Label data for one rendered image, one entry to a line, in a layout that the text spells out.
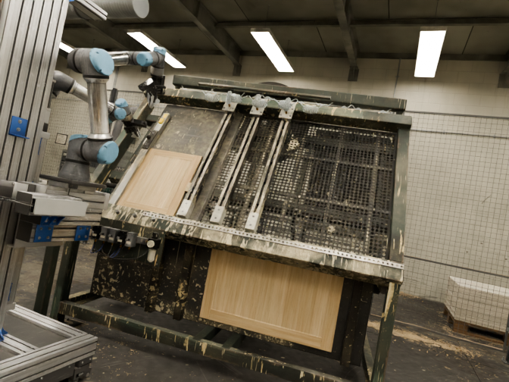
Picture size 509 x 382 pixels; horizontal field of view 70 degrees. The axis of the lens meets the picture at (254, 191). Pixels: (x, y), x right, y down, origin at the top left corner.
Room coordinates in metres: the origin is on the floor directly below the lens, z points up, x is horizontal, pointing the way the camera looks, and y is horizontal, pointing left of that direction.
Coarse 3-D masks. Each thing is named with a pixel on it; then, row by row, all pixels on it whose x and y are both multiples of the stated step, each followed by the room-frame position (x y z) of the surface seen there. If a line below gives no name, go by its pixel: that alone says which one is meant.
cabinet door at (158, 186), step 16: (144, 160) 2.77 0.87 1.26; (160, 160) 2.76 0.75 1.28; (176, 160) 2.74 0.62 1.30; (192, 160) 2.72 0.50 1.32; (144, 176) 2.68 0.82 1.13; (160, 176) 2.66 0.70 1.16; (176, 176) 2.65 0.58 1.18; (192, 176) 2.64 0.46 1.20; (128, 192) 2.60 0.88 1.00; (144, 192) 2.59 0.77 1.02; (160, 192) 2.58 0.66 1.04; (176, 192) 2.56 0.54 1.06; (144, 208) 2.50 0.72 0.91; (160, 208) 2.49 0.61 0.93; (176, 208) 2.48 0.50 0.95
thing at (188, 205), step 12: (228, 96) 2.84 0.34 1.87; (228, 108) 2.89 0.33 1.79; (228, 120) 2.87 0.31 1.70; (216, 132) 2.80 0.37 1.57; (216, 144) 2.72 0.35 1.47; (216, 156) 2.73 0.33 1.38; (204, 168) 2.59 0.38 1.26; (204, 180) 2.58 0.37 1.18; (192, 192) 2.49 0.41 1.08; (192, 204) 2.46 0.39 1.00; (180, 216) 2.39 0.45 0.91
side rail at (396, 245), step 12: (408, 132) 2.65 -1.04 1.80; (396, 144) 2.65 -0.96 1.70; (408, 144) 2.59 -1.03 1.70; (396, 156) 2.54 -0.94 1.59; (396, 168) 2.47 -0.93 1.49; (396, 180) 2.41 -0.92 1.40; (396, 192) 2.36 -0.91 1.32; (396, 204) 2.31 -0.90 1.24; (396, 216) 2.26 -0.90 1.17; (396, 228) 2.21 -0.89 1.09; (396, 240) 2.16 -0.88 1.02; (396, 252) 2.12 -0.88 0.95
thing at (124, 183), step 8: (168, 120) 3.03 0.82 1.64; (160, 128) 2.93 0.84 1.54; (152, 144) 2.86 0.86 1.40; (144, 152) 2.79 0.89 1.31; (136, 160) 2.75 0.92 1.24; (136, 168) 2.71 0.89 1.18; (128, 176) 2.66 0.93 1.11; (120, 184) 2.62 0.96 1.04; (128, 184) 2.64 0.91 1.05; (120, 192) 2.58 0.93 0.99; (112, 200) 2.54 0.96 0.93
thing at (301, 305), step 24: (216, 264) 2.52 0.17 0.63; (240, 264) 2.48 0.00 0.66; (264, 264) 2.44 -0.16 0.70; (216, 288) 2.51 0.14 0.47; (240, 288) 2.47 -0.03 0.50; (264, 288) 2.44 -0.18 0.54; (288, 288) 2.40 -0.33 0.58; (312, 288) 2.37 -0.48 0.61; (336, 288) 2.33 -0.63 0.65; (216, 312) 2.50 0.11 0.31; (240, 312) 2.47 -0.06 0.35; (264, 312) 2.43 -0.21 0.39; (288, 312) 2.39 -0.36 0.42; (312, 312) 2.36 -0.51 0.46; (336, 312) 2.32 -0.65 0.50; (288, 336) 2.39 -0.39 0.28; (312, 336) 2.35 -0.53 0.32
